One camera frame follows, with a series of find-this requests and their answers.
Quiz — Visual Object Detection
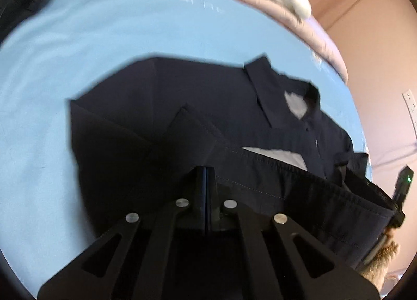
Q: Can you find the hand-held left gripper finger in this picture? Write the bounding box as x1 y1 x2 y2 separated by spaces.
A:
37 166 207 300
206 166 381 300

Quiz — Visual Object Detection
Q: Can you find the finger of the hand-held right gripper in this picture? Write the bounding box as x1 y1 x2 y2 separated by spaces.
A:
345 169 398 212

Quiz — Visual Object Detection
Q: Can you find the navy collared jacket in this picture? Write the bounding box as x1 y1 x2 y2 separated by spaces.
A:
69 55 400 271

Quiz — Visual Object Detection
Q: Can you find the person's right forearm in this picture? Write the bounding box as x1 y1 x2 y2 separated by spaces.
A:
358 228 402 291

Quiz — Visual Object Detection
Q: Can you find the lilac quilt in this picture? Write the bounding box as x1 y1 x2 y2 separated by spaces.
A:
153 0 349 83

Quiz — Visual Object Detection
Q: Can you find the light blue floral bedsheet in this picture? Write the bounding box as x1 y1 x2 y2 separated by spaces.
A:
0 0 370 291

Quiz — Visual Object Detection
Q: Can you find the white wall socket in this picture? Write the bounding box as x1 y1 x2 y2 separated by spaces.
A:
403 89 417 126

